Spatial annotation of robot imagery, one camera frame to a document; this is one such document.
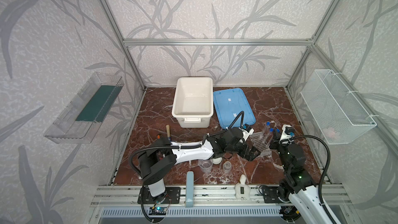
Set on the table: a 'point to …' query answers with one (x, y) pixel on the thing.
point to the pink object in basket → (329, 132)
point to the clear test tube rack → (262, 142)
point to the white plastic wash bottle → (242, 190)
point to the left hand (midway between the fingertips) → (255, 146)
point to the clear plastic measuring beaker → (205, 165)
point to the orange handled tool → (158, 137)
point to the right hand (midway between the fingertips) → (276, 125)
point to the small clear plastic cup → (227, 166)
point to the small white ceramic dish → (217, 160)
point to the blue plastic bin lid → (229, 103)
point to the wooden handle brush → (168, 131)
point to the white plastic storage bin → (193, 104)
